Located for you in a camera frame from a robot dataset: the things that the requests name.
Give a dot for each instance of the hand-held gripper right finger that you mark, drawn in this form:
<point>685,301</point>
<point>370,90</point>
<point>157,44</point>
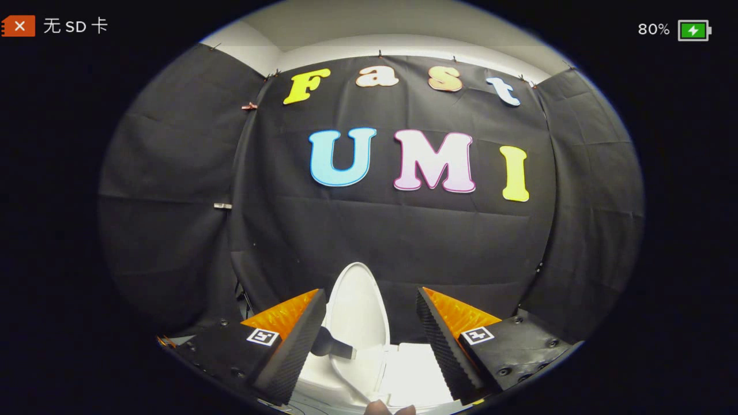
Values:
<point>441,351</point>

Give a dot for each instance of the white toilet lid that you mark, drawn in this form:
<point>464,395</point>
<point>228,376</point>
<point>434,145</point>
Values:
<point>357,305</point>

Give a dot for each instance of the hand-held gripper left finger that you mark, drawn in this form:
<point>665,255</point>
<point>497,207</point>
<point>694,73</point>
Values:
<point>302,346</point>

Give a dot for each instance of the white ceramic toilet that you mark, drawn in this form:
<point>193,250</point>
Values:
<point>415,374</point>

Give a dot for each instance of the black backdrop cloth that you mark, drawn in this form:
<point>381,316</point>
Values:
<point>375,230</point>

